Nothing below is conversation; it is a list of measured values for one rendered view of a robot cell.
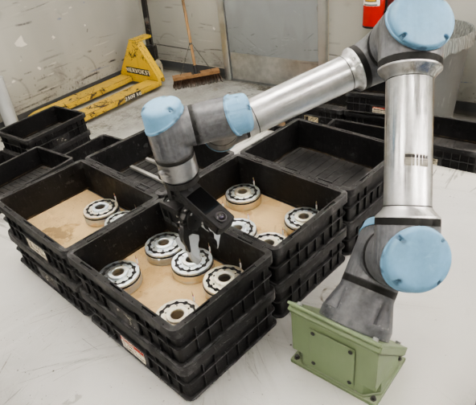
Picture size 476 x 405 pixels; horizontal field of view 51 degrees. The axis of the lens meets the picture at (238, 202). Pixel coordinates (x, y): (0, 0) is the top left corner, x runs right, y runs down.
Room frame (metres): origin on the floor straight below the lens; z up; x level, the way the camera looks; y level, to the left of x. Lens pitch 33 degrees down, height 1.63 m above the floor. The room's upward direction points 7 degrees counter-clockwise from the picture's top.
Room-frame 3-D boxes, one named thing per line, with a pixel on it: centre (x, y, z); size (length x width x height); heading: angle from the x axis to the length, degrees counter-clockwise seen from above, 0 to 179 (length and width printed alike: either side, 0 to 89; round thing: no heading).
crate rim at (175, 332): (0.90, 0.18, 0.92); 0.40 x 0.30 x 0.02; 43
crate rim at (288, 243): (1.11, -0.04, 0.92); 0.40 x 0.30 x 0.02; 43
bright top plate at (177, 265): (0.95, 0.13, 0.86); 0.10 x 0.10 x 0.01
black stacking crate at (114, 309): (0.90, 0.18, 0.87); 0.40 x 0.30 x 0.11; 43
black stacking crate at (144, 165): (1.40, 0.23, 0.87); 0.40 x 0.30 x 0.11; 43
